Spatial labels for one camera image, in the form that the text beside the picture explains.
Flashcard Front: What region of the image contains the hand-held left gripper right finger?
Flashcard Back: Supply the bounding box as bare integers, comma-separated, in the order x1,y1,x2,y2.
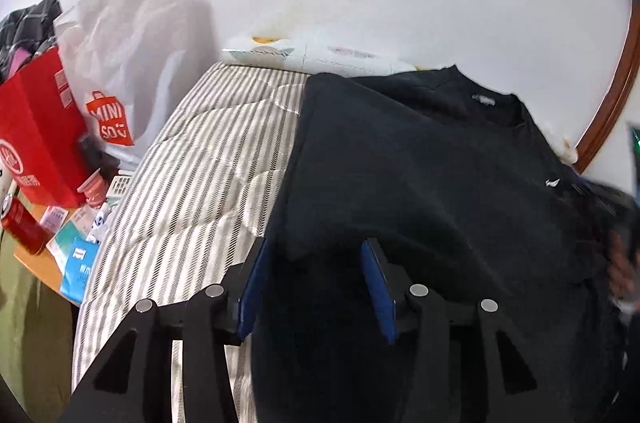
361,238,576,423

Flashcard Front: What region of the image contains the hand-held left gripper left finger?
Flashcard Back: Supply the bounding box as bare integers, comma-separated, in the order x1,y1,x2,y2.
60,237,273,423

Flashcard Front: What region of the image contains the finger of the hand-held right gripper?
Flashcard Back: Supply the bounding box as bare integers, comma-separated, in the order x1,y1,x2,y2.
572,178,637,226

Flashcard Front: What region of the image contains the black sweatshirt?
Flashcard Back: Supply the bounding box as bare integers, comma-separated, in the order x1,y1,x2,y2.
250,64,640,423

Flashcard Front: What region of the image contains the person's right hand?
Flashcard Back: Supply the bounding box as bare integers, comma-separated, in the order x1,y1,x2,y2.
607,228,640,304

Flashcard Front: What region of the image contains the striped bed mattress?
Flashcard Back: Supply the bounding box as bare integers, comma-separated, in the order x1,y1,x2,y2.
72,62,311,423

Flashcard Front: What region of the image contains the white plastic basket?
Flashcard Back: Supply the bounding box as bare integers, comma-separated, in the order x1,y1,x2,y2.
107,173,136,199

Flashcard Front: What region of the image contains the blue and white packet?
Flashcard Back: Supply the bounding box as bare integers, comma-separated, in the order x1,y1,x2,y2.
60,235,101,304

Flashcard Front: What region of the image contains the pink bottle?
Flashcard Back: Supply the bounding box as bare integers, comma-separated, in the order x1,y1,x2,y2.
77,170,108,206

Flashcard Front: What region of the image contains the teal packet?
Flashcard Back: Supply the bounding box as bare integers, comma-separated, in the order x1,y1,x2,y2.
47,223,88,264

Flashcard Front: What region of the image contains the orange wooden table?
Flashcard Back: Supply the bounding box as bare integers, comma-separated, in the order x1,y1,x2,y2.
12,203,83,309

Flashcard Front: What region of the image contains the green cloth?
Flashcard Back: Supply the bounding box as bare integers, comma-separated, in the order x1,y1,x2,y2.
0,228,81,404

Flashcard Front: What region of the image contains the red can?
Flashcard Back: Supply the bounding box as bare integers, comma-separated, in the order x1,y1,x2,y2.
0,196,51,256

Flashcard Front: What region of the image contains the white patterned pillow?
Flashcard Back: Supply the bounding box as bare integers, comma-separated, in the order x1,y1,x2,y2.
221,34,426,76

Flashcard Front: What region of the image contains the white plastic shopping bag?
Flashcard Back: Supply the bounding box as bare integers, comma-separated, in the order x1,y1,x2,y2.
52,0,216,164

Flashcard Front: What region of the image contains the red paper bag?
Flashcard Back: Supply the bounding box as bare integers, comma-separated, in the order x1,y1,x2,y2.
0,46,93,209

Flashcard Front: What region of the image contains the dark plaid cloth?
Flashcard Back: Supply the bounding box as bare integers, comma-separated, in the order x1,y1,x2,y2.
0,0,63,79

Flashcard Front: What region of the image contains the brown wooden frame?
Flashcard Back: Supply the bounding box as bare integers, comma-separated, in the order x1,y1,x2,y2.
575,0,640,176

